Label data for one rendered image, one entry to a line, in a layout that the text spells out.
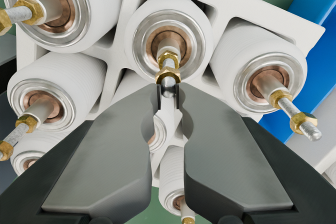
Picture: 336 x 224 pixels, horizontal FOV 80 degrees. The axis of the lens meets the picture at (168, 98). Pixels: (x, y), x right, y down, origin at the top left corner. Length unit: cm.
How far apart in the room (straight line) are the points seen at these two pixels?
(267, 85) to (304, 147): 32
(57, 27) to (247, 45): 20
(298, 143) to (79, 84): 46
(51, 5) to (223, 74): 18
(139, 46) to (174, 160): 23
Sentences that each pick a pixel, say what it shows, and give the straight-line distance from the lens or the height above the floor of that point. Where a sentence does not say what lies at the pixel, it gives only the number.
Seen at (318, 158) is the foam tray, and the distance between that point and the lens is 51.
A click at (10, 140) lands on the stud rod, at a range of 24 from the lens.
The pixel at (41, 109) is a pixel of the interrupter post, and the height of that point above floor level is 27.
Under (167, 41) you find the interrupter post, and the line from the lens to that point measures 20.
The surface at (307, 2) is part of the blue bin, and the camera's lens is 48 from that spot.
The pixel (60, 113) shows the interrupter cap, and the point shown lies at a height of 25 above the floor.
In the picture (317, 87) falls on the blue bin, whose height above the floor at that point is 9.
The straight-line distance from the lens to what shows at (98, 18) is 22.
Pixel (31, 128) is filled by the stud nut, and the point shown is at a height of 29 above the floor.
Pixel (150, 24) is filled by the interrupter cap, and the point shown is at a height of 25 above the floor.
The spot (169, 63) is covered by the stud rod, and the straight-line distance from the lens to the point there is 16.
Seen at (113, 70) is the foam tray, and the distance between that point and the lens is 31.
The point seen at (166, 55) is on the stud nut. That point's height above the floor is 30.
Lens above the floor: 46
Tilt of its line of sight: 60 degrees down
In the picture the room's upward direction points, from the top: 179 degrees counter-clockwise
